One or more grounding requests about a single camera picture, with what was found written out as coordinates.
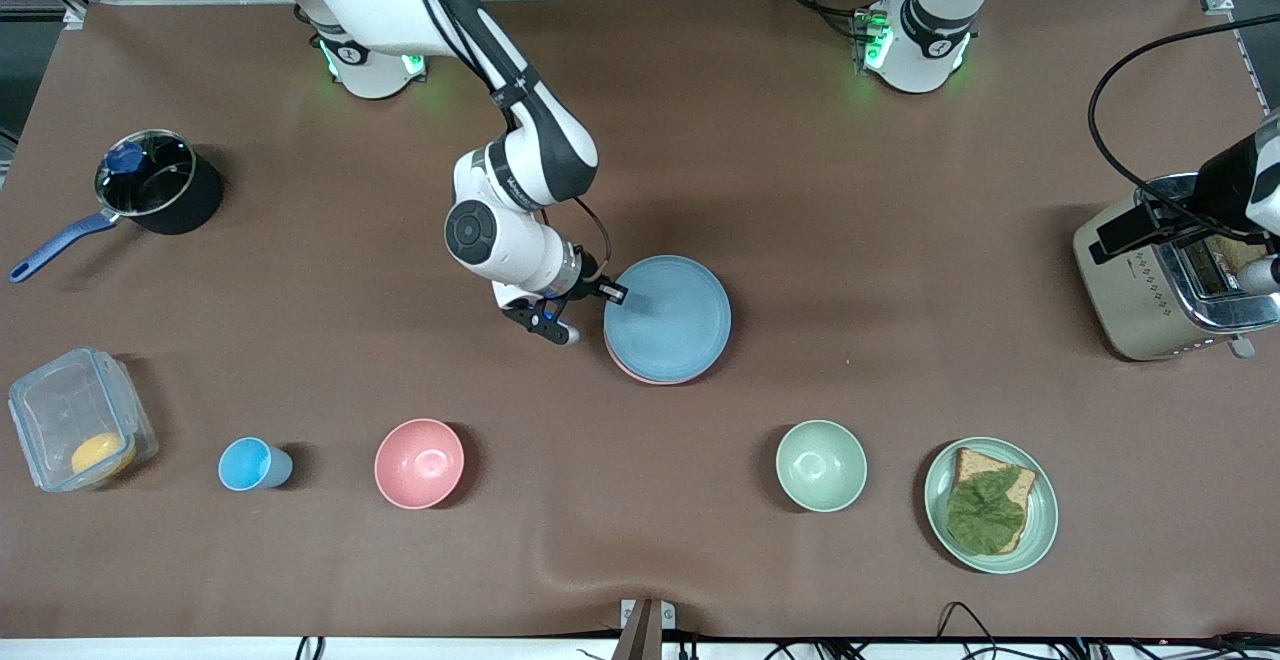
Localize green plate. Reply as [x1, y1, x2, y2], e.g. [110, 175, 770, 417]
[923, 437, 1059, 575]

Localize clear plastic lock container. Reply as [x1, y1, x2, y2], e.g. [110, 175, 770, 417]
[8, 346, 159, 493]

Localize glass pot lid blue knob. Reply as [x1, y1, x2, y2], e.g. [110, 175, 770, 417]
[94, 130, 197, 219]

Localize metal camera post bracket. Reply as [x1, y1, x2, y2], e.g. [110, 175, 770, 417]
[612, 597, 678, 660]

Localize blue shallow plate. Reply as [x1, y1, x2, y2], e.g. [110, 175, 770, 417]
[604, 255, 733, 382]

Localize large table cover mat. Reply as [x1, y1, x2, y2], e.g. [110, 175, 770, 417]
[0, 0, 1280, 641]

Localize small blue cup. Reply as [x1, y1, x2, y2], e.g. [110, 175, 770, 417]
[218, 437, 294, 492]

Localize black looped floor cable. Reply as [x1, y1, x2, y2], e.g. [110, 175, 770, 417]
[933, 600, 1013, 660]

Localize pink deep bowl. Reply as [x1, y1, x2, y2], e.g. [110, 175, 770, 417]
[374, 418, 466, 511]

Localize pink shallow plate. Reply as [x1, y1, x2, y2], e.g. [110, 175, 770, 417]
[604, 330, 723, 387]

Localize brown bread slice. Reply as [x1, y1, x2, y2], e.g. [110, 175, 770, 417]
[950, 448, 1038, 554]

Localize silver toaster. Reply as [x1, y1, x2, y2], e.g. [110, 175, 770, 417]
[1072, 172, 1280, 362]

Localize yellow orange round food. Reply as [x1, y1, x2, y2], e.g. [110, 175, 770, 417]
[70, 432, 137, 482]

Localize black pot blue handle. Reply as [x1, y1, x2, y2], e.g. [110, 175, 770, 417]
[8, 130, 224, 285]

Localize green lettuce leaf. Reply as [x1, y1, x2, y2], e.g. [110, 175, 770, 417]
[946, 468, 1028, 555]

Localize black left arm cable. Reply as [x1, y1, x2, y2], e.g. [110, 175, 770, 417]
[1087, 12, 1280, 233]

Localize green deep bowl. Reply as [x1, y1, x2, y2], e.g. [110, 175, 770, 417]
[776, 420, 868, 513]

